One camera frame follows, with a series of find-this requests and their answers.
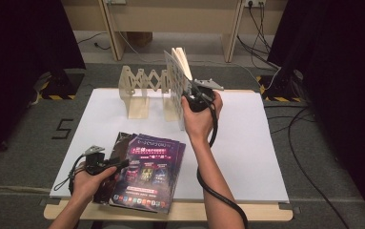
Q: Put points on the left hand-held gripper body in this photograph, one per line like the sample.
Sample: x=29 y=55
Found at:
x=96 y=162

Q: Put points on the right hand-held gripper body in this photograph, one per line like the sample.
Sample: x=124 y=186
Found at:
x=202 y=100

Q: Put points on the dark glossy magazine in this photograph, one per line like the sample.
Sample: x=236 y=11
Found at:
x=121 y=144

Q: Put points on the thick white picture-print book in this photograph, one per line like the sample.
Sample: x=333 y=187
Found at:
x=175 y=79

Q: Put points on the purple paperback book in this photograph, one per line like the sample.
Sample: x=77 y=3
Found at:
x=151 y=152

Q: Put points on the expandable wooden book rack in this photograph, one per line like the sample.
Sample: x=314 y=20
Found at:
x=137 y=108

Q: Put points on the person's right hand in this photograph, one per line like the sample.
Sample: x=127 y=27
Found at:
x=199 y=125

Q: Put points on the person's left hand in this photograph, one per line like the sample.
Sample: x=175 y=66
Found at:
x=86 y=187

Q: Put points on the white board sheet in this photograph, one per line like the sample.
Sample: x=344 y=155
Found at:
x=240 y=152

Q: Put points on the beige wooden desk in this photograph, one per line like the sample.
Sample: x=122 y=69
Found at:
x=170 y=19

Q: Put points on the black stand base striped tape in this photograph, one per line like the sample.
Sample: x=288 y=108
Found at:
x=281 y=89
x=62 y=86

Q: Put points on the black curtain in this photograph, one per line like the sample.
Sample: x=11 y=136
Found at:
x=11 y=63
x=345 y=63

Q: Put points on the white wall socket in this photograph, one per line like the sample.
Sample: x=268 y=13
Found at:
x=255 y=3

